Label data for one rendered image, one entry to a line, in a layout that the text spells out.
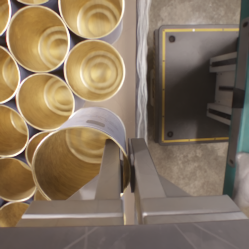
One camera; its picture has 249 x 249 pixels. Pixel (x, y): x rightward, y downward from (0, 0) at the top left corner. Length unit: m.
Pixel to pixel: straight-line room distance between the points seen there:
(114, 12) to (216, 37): 0.96
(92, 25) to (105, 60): 0.05
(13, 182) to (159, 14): 1.36
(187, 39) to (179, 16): 0.39
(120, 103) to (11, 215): 0.25
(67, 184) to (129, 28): 0.23
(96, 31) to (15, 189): 0.26
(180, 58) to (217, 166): 1.03
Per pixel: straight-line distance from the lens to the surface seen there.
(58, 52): 0.30
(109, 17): 0.30
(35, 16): 0.26
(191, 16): 1.54
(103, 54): 0.29
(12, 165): 0.35
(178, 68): 1.11
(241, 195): 0.63
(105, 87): 0.29
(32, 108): 0.27
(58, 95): 0.30
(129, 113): 0.30
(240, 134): 0.58
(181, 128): 1.15
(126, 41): 0.29
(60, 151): 0.19
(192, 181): 1.74
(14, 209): 0.37
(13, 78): 0.33
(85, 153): 0.21
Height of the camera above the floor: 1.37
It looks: 76 degrees down
